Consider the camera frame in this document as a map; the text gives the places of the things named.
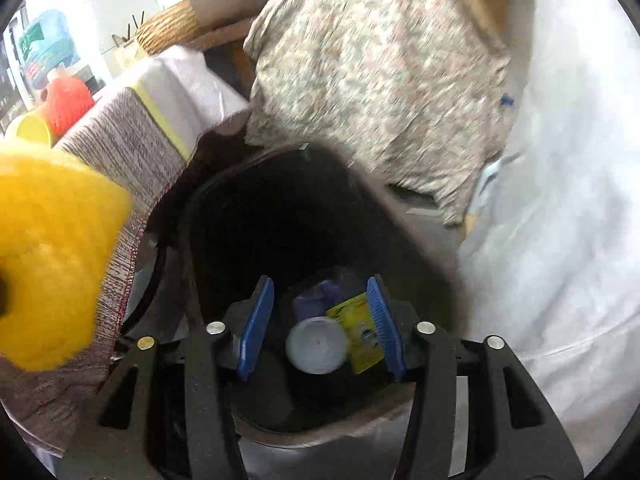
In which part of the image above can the woven basket sink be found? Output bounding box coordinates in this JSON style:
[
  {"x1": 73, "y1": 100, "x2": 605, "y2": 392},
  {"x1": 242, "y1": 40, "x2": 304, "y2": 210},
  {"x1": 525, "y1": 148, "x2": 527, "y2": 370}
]
[{"x1": 136, "y1": 0, "x2": 201, "y2": 56}]

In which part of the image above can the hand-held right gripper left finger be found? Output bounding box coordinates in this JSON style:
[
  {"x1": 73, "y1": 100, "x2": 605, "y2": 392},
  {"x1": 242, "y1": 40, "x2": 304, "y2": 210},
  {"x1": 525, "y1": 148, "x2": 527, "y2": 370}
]
[{"x1": 60, "y1": 275, "x2": 276, "y2": 480}]

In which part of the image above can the white round lid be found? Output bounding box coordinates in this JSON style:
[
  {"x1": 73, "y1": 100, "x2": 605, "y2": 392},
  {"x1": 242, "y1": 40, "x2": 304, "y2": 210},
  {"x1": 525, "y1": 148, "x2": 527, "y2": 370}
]
[{"x1": 286, "y1": 317, "x2": 348, "y2": 375}]

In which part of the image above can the purple wrapper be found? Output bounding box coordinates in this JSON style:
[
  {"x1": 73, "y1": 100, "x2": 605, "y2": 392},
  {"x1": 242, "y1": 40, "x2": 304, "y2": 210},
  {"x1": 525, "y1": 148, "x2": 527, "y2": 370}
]
[{"x1": 292, "y1": 280, "x2": 346, "y2": 323}]

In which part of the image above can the beige chopstick box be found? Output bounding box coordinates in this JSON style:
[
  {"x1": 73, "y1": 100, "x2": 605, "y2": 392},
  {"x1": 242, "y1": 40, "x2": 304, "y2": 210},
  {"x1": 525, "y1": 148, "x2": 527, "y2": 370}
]
[{"x1": 111, "y1": 32, "x2": 146, "y2": 68}]

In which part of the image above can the wooden counter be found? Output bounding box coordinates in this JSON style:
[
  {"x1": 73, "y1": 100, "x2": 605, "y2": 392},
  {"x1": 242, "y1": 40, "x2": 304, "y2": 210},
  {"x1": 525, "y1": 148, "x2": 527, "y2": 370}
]
[{"x1": 187, "y1": 17, "x2": 256, "y2": 53}]

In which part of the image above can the yellow snack packet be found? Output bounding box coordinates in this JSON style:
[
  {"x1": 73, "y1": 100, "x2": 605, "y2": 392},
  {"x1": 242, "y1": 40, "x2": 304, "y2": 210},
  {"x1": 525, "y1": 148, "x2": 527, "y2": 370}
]
[{"x1": 326, "y1": 294, "x2": 386, "y2": 375}]

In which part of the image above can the white cover cloth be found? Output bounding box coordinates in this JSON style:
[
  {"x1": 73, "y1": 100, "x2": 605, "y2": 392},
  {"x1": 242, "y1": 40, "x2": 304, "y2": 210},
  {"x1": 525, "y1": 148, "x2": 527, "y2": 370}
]
[{"x1": 450, "y1": 0, "x2": 638, "y2": 471}]

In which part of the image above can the yellow can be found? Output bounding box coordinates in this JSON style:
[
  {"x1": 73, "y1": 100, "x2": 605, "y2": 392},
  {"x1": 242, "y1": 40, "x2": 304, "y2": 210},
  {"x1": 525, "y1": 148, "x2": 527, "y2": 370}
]
[{"x1": 4, "y1": 112, "x2": 55, "y2": 147}]

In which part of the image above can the yellow foam net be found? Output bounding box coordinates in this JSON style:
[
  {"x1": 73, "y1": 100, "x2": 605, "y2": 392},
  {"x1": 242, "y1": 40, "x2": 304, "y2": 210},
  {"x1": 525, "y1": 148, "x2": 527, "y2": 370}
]
[{"x1": 0, "y1": 140, "x2": 133, "y2": 372}]

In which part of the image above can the floral cloth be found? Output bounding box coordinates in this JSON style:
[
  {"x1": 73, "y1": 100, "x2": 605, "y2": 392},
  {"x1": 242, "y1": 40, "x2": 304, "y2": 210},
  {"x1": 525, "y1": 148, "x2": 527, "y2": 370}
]
[{"x1": 243, "y1": 0, "x2": 512, "y2": 226}]

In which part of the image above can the blue water jug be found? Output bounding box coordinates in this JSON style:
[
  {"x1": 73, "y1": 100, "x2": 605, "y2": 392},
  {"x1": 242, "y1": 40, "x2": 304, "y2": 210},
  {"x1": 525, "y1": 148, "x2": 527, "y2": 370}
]
[{"x1": 17, "y1": 8, "x2": 76, "y2": 103}]

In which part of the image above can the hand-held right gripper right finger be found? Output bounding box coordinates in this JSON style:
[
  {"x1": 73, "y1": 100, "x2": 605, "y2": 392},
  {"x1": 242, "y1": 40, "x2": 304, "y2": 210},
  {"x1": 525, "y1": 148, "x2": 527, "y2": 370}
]
[{"x1": 366, "y1": 275, "x2": 584, "y2": 480}]

